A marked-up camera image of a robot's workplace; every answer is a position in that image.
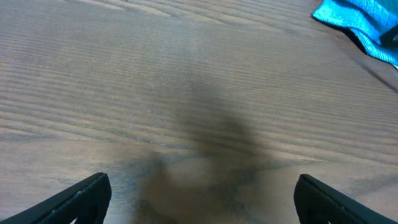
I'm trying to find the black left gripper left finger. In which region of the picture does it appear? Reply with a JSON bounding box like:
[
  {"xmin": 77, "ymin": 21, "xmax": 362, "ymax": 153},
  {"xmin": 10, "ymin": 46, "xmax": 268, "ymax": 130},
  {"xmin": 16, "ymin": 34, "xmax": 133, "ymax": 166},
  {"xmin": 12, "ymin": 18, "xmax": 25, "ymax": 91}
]
[{"xmin": 1, "ymin": 172, "xmax": 112, "ymax": 224}]

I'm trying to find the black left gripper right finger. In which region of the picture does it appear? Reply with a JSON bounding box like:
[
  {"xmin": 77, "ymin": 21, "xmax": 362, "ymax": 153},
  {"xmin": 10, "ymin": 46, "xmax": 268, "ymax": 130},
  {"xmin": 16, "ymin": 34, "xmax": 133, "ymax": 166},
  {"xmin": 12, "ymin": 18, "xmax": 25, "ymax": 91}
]
[{"xmin": 294, "ymin": 174, "xmax": 397, "ymax": 224}]

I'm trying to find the blue microfiber cloth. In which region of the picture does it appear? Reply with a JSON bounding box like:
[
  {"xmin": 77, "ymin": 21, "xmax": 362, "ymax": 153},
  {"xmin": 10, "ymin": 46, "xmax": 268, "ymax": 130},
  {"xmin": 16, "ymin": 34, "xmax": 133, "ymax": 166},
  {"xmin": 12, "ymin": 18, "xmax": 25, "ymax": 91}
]
[{"xmin": 312, "ymin": 0, "xmax": 397, "ymax": 67}]

